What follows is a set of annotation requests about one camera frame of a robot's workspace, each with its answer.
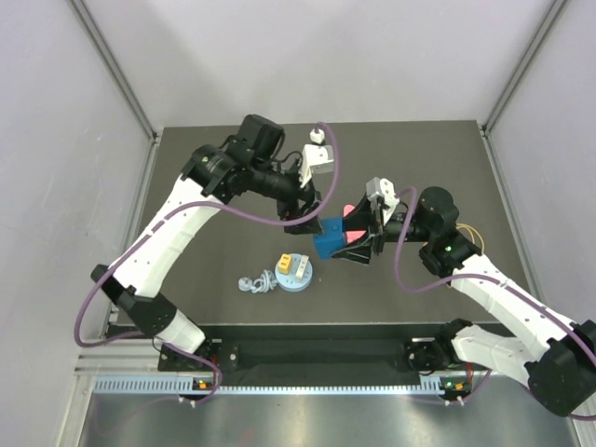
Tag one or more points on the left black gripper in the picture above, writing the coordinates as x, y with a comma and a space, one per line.
290, 210

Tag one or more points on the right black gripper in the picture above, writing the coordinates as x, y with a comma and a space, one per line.
361, 218

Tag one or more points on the pink triangular power strip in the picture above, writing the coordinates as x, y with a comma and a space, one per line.
351, 236

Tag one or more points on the blue cube plug adapter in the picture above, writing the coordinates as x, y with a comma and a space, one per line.
332, 238

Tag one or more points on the yellow plug adapter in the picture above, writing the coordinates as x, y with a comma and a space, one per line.
284, 264

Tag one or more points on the white square charger plug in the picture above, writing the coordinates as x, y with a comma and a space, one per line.
302, 265

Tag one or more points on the light blue round socket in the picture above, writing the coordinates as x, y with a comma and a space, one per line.
288, 282

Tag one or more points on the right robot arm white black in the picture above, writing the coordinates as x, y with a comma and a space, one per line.
551, 355

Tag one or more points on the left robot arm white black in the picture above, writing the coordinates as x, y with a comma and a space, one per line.
245, 161

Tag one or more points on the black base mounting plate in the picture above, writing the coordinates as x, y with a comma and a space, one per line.
311, 353

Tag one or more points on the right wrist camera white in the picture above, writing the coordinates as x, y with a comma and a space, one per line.
381, 194

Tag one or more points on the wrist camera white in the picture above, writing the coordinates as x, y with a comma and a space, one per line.
317, 157
381, 194

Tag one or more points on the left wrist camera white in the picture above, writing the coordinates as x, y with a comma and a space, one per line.
317, 157

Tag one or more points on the right aluminium frame post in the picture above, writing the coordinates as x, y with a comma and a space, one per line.
538, 38

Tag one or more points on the aluminium frame post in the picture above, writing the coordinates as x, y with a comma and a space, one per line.
107, 56
538, 38

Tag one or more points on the left aluminium frame post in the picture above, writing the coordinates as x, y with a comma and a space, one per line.
107, 56

